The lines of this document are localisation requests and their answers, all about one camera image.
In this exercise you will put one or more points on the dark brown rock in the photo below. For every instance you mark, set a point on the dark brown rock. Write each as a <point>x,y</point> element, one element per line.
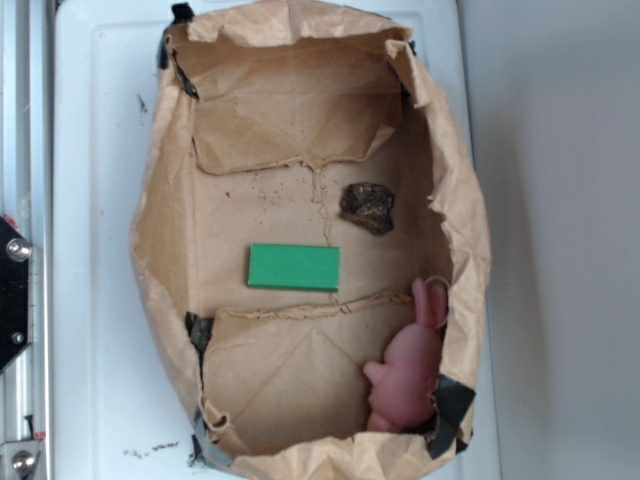
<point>368,205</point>

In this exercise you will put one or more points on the green rectangular block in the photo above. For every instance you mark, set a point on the green rectangular block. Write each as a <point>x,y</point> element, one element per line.
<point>294,267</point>

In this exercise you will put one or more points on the silver corner bracket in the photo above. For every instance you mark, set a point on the silver corner bracket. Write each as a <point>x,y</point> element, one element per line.
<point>20,460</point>

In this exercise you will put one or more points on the brown paper bag tray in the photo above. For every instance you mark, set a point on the brown paper bag tray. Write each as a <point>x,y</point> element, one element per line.
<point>266,113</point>

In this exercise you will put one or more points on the pink plush bunny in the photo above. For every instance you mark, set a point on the pink plush bunny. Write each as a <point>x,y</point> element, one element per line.
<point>403,382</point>

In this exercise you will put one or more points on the black metal bracket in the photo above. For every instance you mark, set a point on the black metal bracket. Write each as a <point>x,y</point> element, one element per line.
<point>16,324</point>

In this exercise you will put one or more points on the aluminium frame rail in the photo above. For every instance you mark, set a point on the aluminium frame rail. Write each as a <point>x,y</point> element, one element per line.
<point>27,67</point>

